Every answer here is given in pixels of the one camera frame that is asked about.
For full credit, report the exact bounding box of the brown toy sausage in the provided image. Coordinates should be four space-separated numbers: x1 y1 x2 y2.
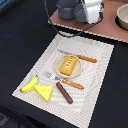
56 82 73 104

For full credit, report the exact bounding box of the toy fork orange handle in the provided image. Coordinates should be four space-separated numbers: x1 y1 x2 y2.
41 71 84 90

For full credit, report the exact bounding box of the yellow toy banana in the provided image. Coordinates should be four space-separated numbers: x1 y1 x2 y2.
20 76 38 92

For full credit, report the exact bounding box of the pink toy stove board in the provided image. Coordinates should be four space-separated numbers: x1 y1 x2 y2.
51 1 128 43

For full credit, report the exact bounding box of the beige toy bowl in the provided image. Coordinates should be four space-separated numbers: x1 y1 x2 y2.
117 4 128 30

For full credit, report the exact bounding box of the beige toy plate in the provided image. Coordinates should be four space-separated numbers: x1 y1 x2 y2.
55 55 82 78

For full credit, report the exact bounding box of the orange toy bread loaf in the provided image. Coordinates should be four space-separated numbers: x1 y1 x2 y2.
60 56 77 76

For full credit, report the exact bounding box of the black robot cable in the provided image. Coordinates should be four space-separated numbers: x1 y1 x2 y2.
43 0 104 38

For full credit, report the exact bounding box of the toy knife orange handle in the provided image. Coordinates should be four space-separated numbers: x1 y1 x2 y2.
58 50 97 63

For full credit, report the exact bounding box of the beige woven placemat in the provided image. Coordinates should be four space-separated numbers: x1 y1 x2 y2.
12 35 114 128

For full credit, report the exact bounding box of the grey toy pot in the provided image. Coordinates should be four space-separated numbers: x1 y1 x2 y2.
56 0 78 19

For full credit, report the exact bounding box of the grey toy frying pan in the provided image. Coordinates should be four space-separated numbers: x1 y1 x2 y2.
74 4 87 23

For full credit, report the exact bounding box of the yellow toy cheese wedge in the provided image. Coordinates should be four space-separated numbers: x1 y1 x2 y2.
34 85 53 102

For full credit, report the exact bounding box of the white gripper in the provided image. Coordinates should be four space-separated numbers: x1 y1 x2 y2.
81 0 102 24

